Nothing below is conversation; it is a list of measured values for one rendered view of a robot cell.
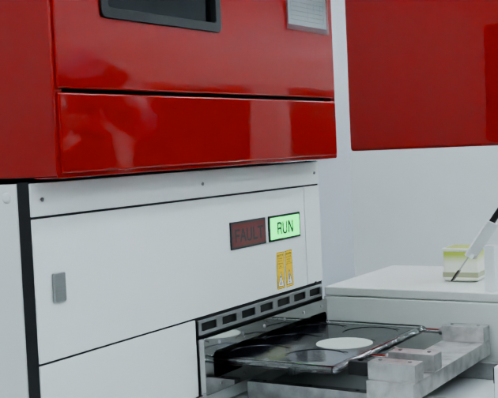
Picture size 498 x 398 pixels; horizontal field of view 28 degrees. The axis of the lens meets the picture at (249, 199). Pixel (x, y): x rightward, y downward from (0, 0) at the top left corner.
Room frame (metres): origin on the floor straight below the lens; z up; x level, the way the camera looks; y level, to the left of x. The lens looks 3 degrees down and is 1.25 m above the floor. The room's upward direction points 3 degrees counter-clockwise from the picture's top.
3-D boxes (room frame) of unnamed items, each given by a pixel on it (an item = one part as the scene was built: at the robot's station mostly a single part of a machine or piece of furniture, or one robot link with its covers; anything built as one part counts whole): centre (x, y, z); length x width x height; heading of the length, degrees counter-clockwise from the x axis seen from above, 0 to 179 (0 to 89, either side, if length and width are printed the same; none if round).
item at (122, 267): (1.66, 0.08, 1.02); 0.82 x 0.03 x 0.40; 148
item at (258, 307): (1.81, -0.02, 0.96); 0.44 x 0.01 x 0.02; 148
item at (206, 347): (1.80, -0.03, 0.89); 0.44 x 0.02 x 0.10; 148
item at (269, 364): (1.64, 0.03, 0.90); 0.37 x 0.01 x 0.01; 58
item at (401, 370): (1.54, -0.22, 0.89); 0.08 x 0.03 x 0.03; 58
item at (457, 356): (1.67, -0.30, 0.87); 0.36 x 0.08 x 0.03; 148
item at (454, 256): (2.00, -0.43, 1.00); 0.07 x 0.07 x 0.07; 62
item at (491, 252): (1.85, -0.43, 1.03); 0.06 x 0.04 x 0.13; 58
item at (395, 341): (1.70, -0.22, 0.90); 0.38 x 0.01 x 0.01; 148
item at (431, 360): (1.60, -0.26, 0.89); 0.08 x 0.03 x 0.03; 58
